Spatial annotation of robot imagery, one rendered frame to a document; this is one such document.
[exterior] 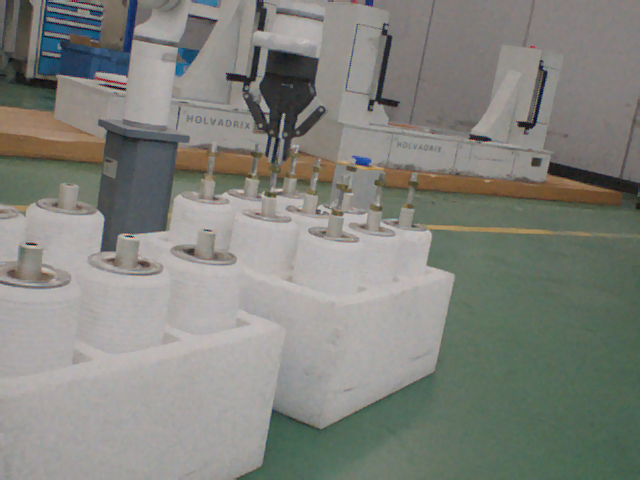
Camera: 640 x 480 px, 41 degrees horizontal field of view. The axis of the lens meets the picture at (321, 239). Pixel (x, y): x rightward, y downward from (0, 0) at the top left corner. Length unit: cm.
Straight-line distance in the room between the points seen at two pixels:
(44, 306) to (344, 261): 53
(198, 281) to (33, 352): 22
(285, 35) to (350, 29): 281
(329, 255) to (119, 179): 71
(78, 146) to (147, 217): 150
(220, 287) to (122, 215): 87
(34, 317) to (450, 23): 761
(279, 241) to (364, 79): 286
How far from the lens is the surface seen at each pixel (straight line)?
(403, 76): 860
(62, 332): 80
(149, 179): 180
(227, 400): 97
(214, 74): 376
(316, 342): 118
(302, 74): 124
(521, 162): 486
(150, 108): 180
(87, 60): 587
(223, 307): 96
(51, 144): 326
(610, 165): 694
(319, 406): 120
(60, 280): 81
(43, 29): 682
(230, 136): 365
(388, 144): 416
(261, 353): 99
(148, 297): 87
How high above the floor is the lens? 48
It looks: 11 degrees down
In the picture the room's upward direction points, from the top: 10 degrees clockwise
